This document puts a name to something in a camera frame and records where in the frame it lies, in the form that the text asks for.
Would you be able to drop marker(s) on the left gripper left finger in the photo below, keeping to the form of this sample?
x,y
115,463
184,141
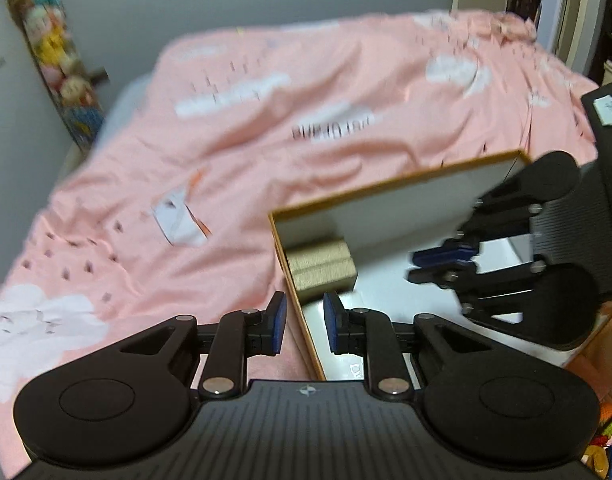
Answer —
x,y
229,344

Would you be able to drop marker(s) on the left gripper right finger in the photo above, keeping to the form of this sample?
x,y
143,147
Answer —
x,y
371,335

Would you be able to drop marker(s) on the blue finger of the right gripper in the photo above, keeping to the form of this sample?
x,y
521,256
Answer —
x,y
443,255
441,277

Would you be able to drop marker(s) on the gold hexagonal box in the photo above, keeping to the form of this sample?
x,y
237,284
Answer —
x,y
324,266

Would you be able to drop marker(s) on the orange storage box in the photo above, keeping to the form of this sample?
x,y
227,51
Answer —
x,y
383,224

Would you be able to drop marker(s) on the pink bed duvet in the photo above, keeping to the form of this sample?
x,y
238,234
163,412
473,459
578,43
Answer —
x,y
171,215

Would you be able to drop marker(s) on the hanging plush toy organizer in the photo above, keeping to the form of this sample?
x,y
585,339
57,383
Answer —
x,y
70,84

